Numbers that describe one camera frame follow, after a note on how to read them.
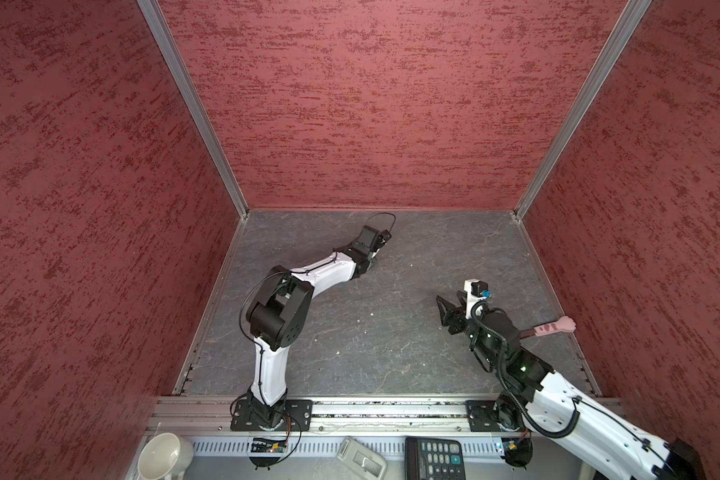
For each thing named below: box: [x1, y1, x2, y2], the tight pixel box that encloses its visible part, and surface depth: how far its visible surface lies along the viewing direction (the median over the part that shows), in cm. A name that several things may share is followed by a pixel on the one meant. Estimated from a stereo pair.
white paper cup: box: [137, 432, 194, 480], surface depth 64 cm
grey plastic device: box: [336, 435, 388, 480], surface depth 67 cm
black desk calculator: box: [404, 436, 466, 480], surface depth 68 cm
